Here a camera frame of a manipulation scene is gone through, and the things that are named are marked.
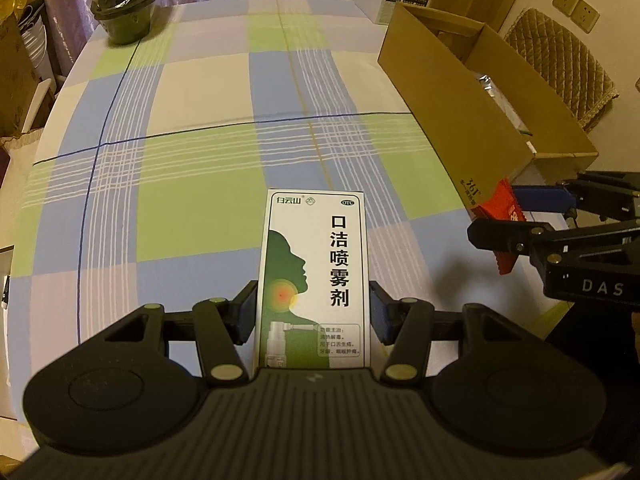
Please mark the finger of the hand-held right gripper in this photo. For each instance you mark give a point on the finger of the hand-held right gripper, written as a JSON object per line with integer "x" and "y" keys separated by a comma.
{"x": 542, "y": 197}
{"x": 500, "y": 235}

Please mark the red packet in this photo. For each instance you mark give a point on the red packet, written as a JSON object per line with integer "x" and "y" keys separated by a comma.
{"x": 505, "y": 205}

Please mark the brown cardboard box container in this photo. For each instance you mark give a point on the brown cardboard box container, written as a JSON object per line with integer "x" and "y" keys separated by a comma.
{"x": 450, "y": 100}

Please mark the yellow plastic bag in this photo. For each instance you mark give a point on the yellow plastic bag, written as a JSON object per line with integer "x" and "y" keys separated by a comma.
{"x": 11, "y": 9}

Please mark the large brown cardboard box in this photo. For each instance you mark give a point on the large brown cardboard box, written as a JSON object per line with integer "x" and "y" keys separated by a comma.
{"x": 15, "y": 75}

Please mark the green spray medicine box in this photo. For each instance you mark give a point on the green spray medicine box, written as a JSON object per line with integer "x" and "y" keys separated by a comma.
{"x": 310, "y": 260}

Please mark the silver foil pouch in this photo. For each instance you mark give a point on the silver foil pouch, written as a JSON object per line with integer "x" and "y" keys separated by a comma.
{"x": 487, "y": 83}

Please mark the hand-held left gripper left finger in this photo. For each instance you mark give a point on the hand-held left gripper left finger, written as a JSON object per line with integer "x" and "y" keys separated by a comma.
{"x": 247, "y": 310}

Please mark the stack of white bowls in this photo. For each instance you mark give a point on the stack of white bowls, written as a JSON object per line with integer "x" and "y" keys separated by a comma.
{"x": 36, "y": 40}

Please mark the dark green lidded bowl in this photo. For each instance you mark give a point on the dark green lidded bowl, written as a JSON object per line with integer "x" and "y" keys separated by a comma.
{"x": 125, "y": 15}

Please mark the wall socket plate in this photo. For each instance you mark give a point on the wall socket plate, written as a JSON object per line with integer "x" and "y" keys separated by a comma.
{"x": 586, "y": 14}
{"x": 565, "y": 0}

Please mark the checked tablecloth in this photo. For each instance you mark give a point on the checked tablecloth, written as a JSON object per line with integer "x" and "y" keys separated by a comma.
{"x": 175, "y": 110}

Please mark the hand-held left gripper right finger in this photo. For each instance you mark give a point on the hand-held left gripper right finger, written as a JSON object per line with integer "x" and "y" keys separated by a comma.
{"x": 378, "y": 312}

